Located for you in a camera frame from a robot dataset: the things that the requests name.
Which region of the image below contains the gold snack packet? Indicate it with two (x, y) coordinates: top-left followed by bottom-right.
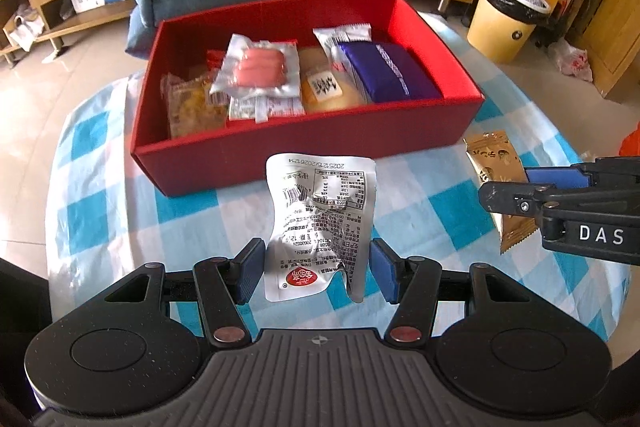
(463, 130), (537, 254)

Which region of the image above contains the red white snack packet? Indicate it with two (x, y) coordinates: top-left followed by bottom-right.
(206, 48), (306, 124)

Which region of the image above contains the purple wafer biscuit packet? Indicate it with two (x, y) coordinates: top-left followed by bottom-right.
(337, 41), (442, 103)

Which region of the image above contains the sausage vacuum pack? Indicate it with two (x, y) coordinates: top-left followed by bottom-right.
(209, 34), (300, 100)

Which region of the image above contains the white plastic bag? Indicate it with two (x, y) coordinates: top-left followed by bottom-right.
(547, 38), (593, 82)

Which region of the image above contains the blue checkered tablecloth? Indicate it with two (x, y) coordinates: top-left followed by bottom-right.
(44, 14), (630, 340)

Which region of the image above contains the yellow trash bin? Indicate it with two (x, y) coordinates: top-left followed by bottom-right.
(466, 0), (551, 64)

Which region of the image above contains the clear bag fried snack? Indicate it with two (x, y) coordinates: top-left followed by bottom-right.
(160, 69), (230, 139)

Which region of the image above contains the red cardboard box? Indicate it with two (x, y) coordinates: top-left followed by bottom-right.
(130, 0), (485, 197)

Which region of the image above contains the bread bun in wrapper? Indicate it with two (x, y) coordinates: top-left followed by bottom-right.
(298, 46), (367, 114)

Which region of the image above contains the silver white snack packet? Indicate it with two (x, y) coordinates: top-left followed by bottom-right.
(312, 23), (371, 70)

